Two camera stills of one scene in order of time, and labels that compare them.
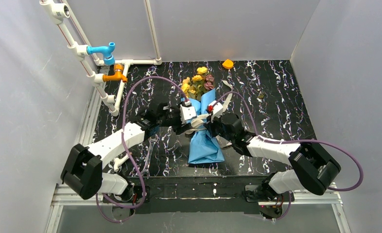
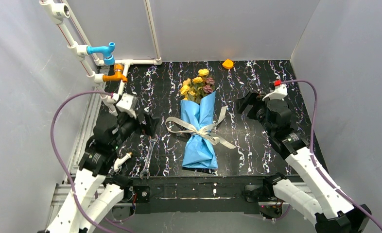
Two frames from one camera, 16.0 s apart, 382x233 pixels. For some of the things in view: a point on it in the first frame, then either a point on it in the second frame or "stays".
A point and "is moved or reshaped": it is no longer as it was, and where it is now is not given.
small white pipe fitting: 118,160 stays
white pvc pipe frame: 57,12 stays
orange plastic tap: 118,69 stays
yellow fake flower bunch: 194,87 stays
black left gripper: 178,121 to 144,121
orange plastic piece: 227,64 stays
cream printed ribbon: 199,123 is moved or reshaped
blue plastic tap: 107,52 stays
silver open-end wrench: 152,140 stays
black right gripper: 213,123 to 253,106
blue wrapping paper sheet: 205,147 is moved or reshaped
